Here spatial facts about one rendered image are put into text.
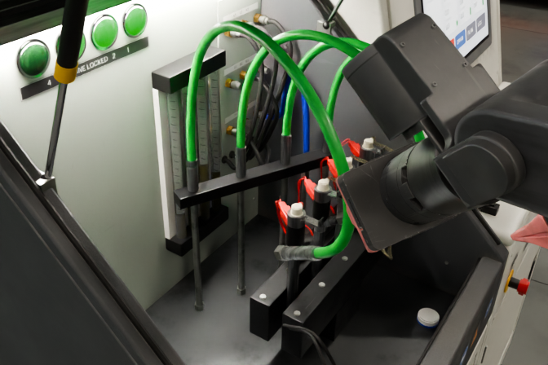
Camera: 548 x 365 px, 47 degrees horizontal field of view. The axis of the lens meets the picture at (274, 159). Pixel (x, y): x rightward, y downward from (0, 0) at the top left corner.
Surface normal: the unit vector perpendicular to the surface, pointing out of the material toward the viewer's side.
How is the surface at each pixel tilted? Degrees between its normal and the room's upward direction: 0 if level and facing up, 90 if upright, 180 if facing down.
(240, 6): 90
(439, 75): 39
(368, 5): 90
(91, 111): 90
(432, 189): 111
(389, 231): 46
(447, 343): 0
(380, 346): 0
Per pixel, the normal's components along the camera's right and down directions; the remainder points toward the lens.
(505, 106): -0.29, -0.84
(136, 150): 0.84, 0.30
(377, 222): 0.16, -0.22
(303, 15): -0.55, 0.43
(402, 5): 0.82, 0.09
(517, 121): -0.78, 0.49
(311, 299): 0.02, -0.85
